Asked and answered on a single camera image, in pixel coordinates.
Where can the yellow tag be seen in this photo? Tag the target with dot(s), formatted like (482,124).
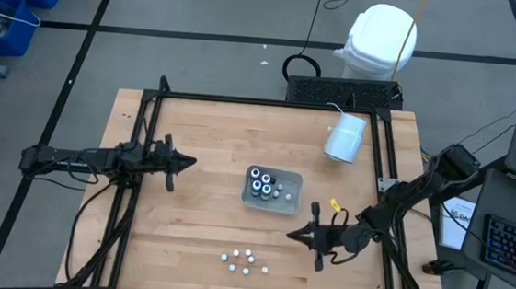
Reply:
(335,205)

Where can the large black-capped food coloring bottle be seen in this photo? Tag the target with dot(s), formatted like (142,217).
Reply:
(255,172)

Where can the white cylindrical device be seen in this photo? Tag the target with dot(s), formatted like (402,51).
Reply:
(345,137)

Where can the small black food coloring bottle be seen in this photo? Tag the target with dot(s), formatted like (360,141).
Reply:
(223,256)

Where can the black red tool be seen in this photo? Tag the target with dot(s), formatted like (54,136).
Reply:
(435,268)

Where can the small dark blue coloring bottle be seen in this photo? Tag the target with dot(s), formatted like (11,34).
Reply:
(232,267)

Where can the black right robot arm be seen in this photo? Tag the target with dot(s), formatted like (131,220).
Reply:
(450,162)

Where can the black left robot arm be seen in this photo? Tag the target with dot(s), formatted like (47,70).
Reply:
(77,158)

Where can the large magenta-capped food coloring bottle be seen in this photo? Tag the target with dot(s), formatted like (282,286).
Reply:
(266,178)

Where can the small dark red coloring bottle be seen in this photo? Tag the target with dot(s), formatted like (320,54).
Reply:
(245,271)

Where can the large blue-capped food coloring bottle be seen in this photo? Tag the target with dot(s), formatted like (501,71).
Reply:
(256,185)

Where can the small yellow-orange coloring bottle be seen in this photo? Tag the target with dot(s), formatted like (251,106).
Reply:
(247,252)

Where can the black backlit keyboard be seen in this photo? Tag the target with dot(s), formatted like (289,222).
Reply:
(515,248)

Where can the large green-capped food coloring bottle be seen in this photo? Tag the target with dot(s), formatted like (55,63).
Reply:
(267,190)

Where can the black mesh computer case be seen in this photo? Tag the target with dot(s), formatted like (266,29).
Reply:
(336,91)

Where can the silver mounting plate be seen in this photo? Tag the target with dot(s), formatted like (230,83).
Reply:
(386,184)

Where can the small purple food coloring bottle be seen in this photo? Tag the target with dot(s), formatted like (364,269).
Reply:
(251,259)

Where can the white covered bin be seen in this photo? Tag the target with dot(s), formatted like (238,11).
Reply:
(377,38)

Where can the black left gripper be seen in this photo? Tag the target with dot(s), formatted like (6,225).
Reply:
(160,157)

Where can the black aluminium table frame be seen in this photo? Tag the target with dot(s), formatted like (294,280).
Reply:
(266,102)

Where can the grey side desk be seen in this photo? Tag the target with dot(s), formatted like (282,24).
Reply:
(512,201)

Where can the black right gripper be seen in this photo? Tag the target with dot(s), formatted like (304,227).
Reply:
(329,240)

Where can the white paper scrap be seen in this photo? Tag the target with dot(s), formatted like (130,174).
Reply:
(264,63)

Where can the white paper sheet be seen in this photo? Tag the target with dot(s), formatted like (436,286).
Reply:
(457,225)

